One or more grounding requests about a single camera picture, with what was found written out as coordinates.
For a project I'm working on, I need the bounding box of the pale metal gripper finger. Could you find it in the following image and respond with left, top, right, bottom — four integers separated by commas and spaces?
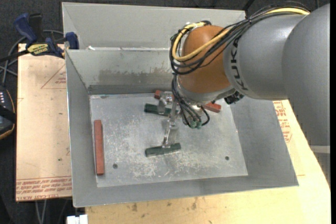
161, 124, 171, 149
169, 121, 179, 146

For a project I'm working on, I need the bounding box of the dark green flat block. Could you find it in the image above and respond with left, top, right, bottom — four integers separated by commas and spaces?
144, 142, 182, 158
144, 103, 172, 116

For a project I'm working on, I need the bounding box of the grey metal bin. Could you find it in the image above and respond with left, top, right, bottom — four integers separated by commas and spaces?
61, 2, 299, 208

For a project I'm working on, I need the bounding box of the long red-brown flat block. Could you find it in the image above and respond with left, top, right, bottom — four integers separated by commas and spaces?
93, 119, 106, 176

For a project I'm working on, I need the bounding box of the brown cardboard board red print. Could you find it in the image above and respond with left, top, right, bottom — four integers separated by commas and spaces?
15, 43, 307, 202

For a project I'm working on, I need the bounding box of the black cylinder on white bracket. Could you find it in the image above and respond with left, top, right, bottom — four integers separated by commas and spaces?
224, 91, 245, 105

